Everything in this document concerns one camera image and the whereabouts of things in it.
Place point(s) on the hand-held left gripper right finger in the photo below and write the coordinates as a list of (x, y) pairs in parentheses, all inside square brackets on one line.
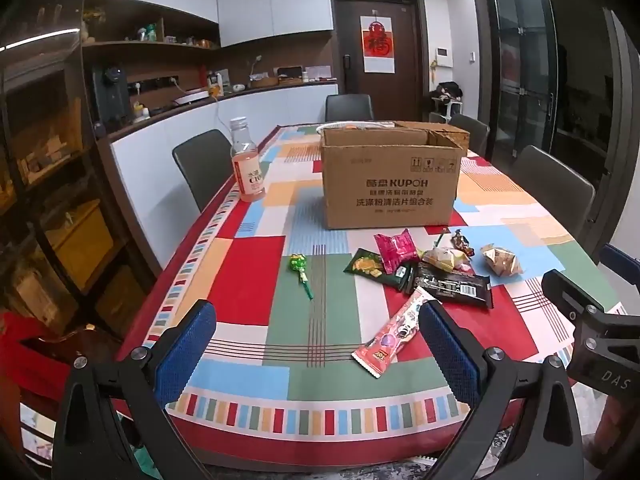
[(445, 345)]

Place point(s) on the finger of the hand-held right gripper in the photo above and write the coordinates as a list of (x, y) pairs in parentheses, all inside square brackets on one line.
[(565, 290), (620, 260)]

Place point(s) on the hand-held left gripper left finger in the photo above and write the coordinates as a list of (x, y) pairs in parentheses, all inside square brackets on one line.
[(187, 345)]

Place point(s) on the golden brown snack packet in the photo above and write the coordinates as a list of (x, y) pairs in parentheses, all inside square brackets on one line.
[(502, 262)]

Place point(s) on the brown cardboard box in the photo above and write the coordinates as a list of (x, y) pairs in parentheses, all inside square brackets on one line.
[(390, 195)]

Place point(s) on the long pink white snack packet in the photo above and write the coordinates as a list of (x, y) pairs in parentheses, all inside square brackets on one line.
[(390, 340)]

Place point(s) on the black snack packet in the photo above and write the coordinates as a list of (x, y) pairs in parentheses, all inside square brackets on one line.
[(450, 287)]

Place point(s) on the dark green snack packet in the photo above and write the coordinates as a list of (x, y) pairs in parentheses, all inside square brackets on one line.
[(402, 276)]

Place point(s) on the grey dining chair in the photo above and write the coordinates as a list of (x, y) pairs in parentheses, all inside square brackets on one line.
[(205, 165), (349, 107), (472, 130), (550, 190)]

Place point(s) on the small brown wrapped candy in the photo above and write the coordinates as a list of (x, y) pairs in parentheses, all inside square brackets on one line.
[(461, 242)]

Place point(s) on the green lollipop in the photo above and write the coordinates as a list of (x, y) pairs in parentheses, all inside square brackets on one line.
[(299, 265)]

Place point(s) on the red chair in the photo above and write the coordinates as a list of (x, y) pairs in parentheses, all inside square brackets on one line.
[(40, 375)]

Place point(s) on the white counter cabinet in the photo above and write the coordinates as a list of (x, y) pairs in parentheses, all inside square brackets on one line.
[(150, 180)]

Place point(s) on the pink drink bottle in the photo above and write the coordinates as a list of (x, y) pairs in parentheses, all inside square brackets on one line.
[(247, 170)]

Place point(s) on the white storage rack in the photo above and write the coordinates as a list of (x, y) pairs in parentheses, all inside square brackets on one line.
[(447, 110)]

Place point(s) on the black framed glass door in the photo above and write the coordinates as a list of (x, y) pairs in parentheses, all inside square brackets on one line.
[(520, 60)]

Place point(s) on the glass display cabinet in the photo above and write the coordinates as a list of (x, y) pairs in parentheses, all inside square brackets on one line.
[(50, 160)]

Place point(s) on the dark bag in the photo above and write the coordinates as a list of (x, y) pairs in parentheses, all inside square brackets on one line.
[(447, 91)]

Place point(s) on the white fruit bowl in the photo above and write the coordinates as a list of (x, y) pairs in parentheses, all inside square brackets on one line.
[(340, 125)]

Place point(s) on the white flat cooker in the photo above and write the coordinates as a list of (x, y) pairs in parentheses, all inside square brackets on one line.
[(191, 98)]

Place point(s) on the black coffee machine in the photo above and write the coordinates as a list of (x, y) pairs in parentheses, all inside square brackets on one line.
[(111, 95)]

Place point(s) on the white intercom panel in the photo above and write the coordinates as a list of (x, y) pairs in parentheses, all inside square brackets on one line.
[(444, 57)]

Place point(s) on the dark wooden door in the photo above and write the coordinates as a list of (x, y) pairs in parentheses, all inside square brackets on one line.
[(350, 90)]

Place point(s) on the white desk lamp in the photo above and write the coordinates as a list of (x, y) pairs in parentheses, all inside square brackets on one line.
[(255, 62)]

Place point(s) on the black tablet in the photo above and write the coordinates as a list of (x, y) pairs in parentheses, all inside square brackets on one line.
[(289, 71)]

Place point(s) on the white upper cabinets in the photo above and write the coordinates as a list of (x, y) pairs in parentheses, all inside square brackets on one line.
[(270, 0)]

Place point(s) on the wooden wall shelf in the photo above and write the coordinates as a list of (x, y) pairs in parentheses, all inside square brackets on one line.
[(150, 44)]

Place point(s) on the red and white wall calendar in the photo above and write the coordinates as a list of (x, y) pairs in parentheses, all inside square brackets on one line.
[(378, 45)]

